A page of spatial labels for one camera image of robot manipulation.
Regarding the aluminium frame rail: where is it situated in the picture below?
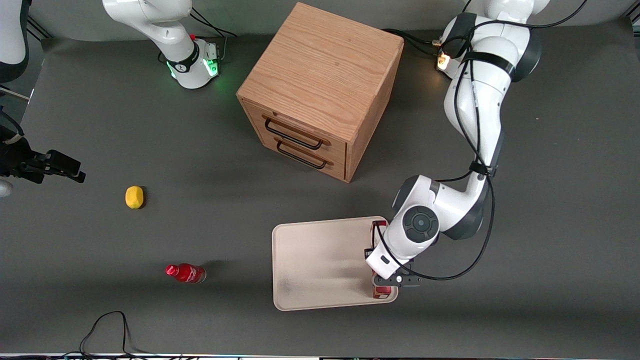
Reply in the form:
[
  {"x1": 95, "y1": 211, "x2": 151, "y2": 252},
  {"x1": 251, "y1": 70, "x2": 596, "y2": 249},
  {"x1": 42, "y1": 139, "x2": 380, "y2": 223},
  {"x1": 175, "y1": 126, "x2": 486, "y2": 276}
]
[
  {"x1": 26, "y1": 16, "x2": 52, "y2": 42},
  {"x1": 620, "y1": 12, "x2": 640, "y2": 52}
]

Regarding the black left arm base cable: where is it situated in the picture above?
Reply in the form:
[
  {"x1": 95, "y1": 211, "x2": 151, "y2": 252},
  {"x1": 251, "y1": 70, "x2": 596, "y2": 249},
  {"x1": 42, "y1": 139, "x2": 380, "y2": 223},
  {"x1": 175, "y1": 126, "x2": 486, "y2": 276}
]
[{"x1": 382, "y1": 27, "x2": 445, "y2": 57}]

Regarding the wooden drawer cabinet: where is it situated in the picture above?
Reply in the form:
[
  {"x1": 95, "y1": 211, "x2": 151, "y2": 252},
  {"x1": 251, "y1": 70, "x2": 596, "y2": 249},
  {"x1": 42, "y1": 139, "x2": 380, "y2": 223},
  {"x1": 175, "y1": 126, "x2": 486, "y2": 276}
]
[{"x1": 236, "y1": 1, "x2": 405, "y2": 184}]

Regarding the beige plastic tray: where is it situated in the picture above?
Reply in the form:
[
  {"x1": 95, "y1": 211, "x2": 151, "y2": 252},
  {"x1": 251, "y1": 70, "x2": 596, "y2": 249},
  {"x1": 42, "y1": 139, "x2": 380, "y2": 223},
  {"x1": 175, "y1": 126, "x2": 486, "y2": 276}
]
[{"x1": 271, "y1": 215, "x2": 400, "y2": 312}]

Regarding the black arm base cable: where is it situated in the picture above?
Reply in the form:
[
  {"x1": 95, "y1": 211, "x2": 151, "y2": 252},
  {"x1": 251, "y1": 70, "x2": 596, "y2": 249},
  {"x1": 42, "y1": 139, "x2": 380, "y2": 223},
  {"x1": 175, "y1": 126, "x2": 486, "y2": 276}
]
[
  {"x1": 382, "y1": 27, "x2": 445, "y2": 57},
  {"x1": 189, "y1": 7, "x2": 239, "y2": 65}
]

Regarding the red soda bottle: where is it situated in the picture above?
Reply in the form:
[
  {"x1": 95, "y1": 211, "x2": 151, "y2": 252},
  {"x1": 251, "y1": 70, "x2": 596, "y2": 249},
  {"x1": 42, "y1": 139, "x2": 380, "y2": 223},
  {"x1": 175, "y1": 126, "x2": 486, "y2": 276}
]
[{"x1": 165, "y1": 263, "x2": 207, "y2": 285}]

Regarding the thin black loose cable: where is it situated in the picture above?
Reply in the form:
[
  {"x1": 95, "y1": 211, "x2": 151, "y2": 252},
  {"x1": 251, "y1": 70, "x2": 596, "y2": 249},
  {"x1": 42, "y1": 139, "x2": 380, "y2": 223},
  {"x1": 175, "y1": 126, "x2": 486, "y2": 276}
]
[{"x1": 0, "y1": 310, "x2": 173, "y2": 360}]

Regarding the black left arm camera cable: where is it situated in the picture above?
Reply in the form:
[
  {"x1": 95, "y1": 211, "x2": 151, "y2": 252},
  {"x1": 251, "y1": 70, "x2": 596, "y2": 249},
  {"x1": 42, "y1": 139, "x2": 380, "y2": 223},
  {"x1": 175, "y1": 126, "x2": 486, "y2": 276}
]
[{"x1": 372, "y1": 0, "x2": 590, "y2": 282}]

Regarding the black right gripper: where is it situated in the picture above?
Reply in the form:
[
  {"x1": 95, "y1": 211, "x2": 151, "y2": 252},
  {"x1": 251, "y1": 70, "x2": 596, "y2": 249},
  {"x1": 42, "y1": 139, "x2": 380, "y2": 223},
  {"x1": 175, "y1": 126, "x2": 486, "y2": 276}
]
[{"x1": 0, "y1": 130, "x2": 87, "y2": 184}]

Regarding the red cookie box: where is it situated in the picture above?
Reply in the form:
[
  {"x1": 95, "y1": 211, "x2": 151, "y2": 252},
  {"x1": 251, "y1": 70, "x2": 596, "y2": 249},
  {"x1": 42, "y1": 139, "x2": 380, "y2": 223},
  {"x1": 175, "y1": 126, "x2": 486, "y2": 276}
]
[{"x1": 369, "y1": 219, "x2": 395, "y2": 300}]

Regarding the black metal drawer handle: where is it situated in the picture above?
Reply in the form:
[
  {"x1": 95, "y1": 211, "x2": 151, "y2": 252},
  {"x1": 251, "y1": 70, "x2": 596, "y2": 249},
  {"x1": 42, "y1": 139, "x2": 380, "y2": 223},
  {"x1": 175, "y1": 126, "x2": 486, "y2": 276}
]
[
  {"x1": 263, "y1": 117, "x2": 324, "y2": 150},
  {"x1": 275, "y1": 140, "x2": 329, "y2": 170}
]

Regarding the black right arm base cable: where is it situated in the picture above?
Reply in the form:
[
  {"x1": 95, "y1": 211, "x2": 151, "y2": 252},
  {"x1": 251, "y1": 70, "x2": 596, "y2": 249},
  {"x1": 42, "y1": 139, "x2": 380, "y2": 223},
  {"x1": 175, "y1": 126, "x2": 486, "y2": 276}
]
[{"x1": 189, "y1": 7, "x2": 239, "y2": 65}]

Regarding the wooden drawer front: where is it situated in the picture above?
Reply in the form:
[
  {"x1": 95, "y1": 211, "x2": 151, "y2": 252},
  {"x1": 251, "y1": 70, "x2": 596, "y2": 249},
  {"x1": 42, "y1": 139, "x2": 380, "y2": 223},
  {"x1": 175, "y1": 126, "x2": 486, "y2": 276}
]
[
  {"x1": 247, "y1": 124, "x2": 348, "y2": 181},
  {"x1": 242, "y1": 101, "x2": 348, "y2": 164}
]

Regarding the yellow lemon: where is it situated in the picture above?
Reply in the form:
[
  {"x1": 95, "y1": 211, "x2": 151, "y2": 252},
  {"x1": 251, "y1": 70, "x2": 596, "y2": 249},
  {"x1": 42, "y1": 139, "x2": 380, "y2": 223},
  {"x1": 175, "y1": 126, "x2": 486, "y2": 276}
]
[{"x1": 124, "y1": 185, "x2": 145, "y2": 210}]

